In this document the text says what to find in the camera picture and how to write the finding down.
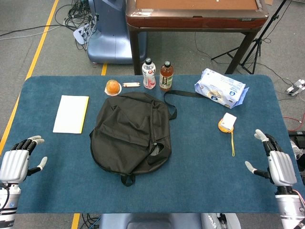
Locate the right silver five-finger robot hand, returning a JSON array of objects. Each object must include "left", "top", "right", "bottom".
[{"left": 244, "top": 129, "right": 298, "bottom": 187}]

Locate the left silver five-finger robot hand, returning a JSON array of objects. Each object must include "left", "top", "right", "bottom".
[{"left": 0, "top": 135, "right": 48, "bottom": 184}]

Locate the black fabric backpack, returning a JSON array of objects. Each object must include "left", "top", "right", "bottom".
[{"left": 89, "top": 90, "right": 204, "bottom": 187}]

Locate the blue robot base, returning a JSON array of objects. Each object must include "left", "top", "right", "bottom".
[{"left": 87, "top": 0, "right": 147, "bottom": 64}]

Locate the small white box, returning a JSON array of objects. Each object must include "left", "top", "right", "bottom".
[{"left": 222, "top": 112, "right": 237, "bottom": 131}]

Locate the white notepad with yellow edge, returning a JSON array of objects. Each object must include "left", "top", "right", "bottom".
[{"left": 52, "top": 95, "right": 90, "bottom": 135}]

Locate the blue table mat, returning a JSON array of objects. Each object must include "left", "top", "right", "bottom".
[{"left": 0, "top": 74, "right": 305, "bottom": 214}]

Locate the grey power strip with plugs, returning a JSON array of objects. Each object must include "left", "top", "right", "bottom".
[{"left": 285, "top": 80, "right": 305, "bottom": 95}]

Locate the pale blue tissue pack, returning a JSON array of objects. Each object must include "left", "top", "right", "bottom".
[{"left": 194, "top": 68, "right": 250, "bottom": 109}]

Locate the black tripod stand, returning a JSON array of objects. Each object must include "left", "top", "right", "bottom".
[{"left": 211, "top": 0, "right": 288, "bottom": 74}]

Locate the orange jelly cup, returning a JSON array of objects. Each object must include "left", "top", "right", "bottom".
[{"left": 105, "top": 79, "right": 122, "bottom": 96}]

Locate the grey robot torso base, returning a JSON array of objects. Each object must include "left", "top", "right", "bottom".
[{"left": 99, "top": 213, "right": 241, "bottom": 229}]

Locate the white power strip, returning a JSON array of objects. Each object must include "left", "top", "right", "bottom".
[{"left": 72, "top": 27, "right": 91, "bottom": 45}]

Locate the brown tea bottle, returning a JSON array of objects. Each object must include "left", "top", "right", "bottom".
[{"left": 159, "top": 61, "right": 174, "bottom": 92}]

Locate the clear bottle with pink label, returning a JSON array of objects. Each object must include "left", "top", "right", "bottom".
[{"left": 142, "top": 57, "right": 157, "bottom": 90}]

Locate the brown mahjong table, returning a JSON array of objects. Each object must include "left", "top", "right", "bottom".
[{"left": 125, "top": 0, "right": 270, "bottom": 76}]

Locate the red floor cable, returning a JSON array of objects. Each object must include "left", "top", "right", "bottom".
[{"left": 283, "top": 116, "right": 305, "bottom": 132}]

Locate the orange tape measure yellow strap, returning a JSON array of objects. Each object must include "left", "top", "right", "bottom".
[{"left": 217, "top": 120, "right": 236, "bottom": 157}]

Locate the tangle of floor cables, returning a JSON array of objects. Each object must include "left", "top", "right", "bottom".
[{"left": 54, "top": 0, "right": 100, "bottom": 51}]

